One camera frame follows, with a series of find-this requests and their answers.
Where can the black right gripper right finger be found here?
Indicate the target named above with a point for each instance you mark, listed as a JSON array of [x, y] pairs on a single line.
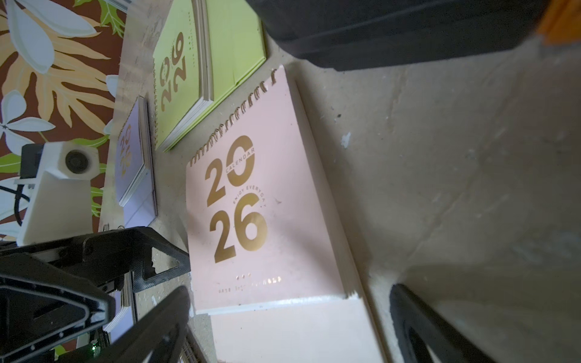
[[421, 331]]

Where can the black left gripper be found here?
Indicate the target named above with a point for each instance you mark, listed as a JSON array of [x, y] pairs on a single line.
[[43, 306]]

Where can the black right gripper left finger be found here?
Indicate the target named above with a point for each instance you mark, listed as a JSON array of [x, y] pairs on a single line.
[[157, 337]]

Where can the pink 2026 desk calendar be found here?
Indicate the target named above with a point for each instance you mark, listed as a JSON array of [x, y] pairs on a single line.
[[270, 261]]

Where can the green 2026 desk calendar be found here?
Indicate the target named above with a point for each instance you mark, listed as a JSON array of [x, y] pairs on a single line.
[[205, 50]]

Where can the purple desk calendar near green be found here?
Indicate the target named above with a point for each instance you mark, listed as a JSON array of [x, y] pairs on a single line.
[[134, 171]]

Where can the black tool case orange latch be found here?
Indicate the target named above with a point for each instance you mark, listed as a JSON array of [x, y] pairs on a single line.
[[356, 35]]

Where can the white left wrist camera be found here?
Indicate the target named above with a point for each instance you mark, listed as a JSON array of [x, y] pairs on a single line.
[[57, 177]]

